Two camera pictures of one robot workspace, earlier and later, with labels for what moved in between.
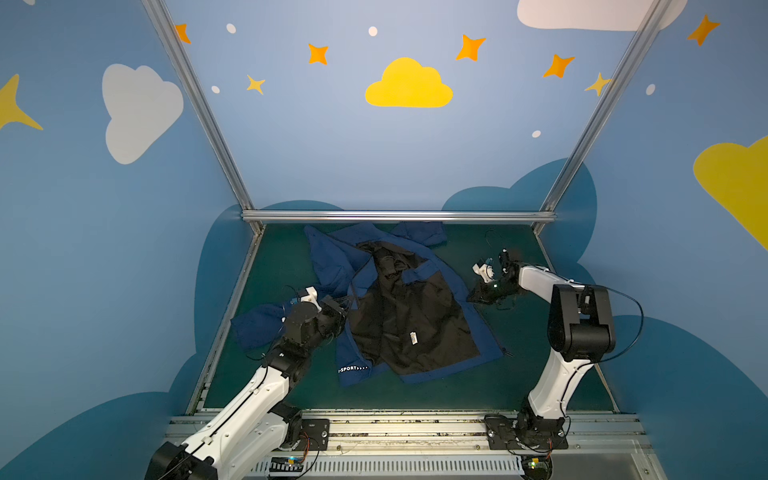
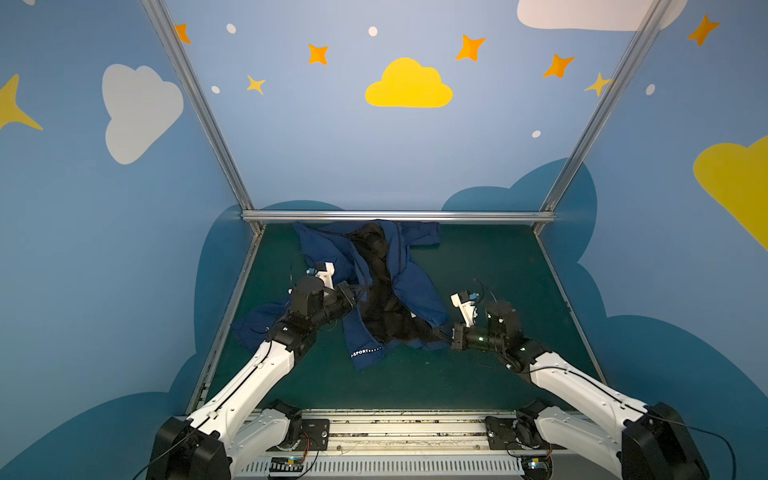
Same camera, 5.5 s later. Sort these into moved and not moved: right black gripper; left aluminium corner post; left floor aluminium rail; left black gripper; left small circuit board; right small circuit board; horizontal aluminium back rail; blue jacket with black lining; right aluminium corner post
Moved: left black gripper; blue jacket with black lining; right black gripper
Not moved: right aluminium corner post; right small circuit board; left aluminium corner post; left floor aluminium rail; horizontal aluminium back rail; left small circuit board
